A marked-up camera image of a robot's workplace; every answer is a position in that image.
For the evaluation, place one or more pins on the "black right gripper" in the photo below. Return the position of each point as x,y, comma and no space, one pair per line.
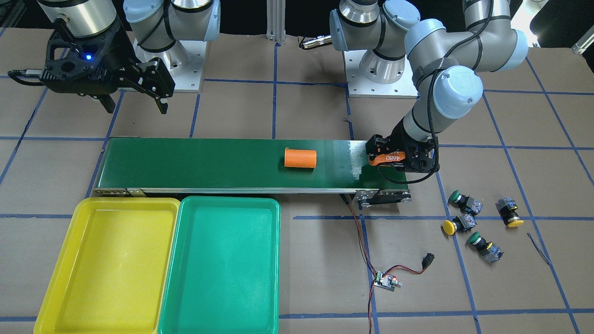
119,52

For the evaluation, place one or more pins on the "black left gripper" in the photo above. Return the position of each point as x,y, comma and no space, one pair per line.
402,133

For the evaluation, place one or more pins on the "orange cylinder marked 4680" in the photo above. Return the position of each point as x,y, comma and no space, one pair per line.
394,159

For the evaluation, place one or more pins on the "plain orange cylinder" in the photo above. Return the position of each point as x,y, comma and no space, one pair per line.
300,158

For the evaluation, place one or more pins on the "green push button switch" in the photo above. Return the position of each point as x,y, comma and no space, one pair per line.
488,251
466,203

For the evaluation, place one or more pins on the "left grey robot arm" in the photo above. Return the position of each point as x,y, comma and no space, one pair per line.
444,67

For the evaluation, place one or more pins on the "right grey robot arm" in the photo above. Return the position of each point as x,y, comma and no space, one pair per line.
157,24

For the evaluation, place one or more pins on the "green conveyor belt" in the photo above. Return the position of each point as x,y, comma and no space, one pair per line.
139,167

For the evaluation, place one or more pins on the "black barrel plug connector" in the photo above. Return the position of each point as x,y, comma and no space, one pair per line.
427,260

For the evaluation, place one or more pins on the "yellow plastic tray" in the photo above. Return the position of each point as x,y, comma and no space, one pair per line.
111,270

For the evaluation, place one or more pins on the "green plastic tray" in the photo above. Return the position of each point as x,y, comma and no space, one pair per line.
224,268

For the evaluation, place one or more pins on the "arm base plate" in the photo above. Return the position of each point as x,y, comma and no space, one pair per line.
185,61
369,76

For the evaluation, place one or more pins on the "aluminium frame post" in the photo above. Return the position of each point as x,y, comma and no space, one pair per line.
275,13

